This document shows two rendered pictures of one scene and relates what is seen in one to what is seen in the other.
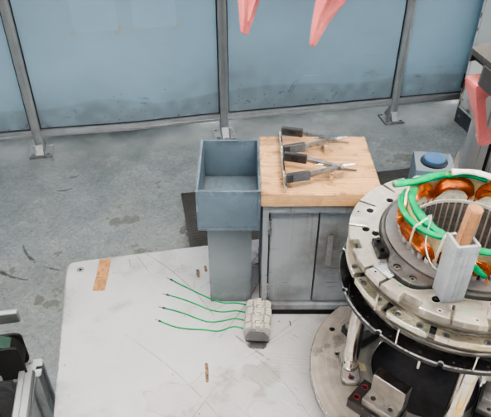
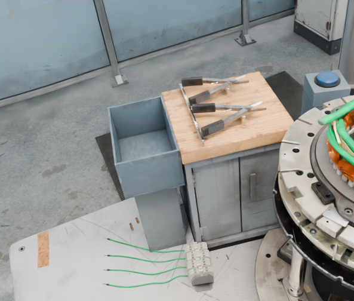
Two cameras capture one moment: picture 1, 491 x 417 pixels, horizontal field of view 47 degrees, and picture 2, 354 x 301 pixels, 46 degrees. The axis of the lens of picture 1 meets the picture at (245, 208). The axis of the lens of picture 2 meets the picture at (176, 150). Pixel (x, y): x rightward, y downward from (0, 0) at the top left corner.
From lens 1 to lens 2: 0.26 m
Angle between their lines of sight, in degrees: 6
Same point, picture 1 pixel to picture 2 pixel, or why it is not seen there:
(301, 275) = (230, 213)
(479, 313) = not seen: outside the picture
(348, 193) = (264, 132)
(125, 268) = (63, 237)
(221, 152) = (129, 114)
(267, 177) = (181, 133)
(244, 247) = (172, 201)
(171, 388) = not seen: outside the picture
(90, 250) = (31, 202)
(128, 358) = not seen: outside the picture
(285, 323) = (223, 258)
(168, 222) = (90, 163)
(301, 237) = (225, 182)
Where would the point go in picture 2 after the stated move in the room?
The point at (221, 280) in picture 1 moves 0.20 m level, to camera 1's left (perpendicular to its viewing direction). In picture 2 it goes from (156, 233) to (58, 256)
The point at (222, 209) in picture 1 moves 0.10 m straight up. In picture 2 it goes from (144, 175) to (133, 129)
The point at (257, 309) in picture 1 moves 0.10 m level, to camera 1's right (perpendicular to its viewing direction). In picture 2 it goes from (196, 254) to (245, 242)
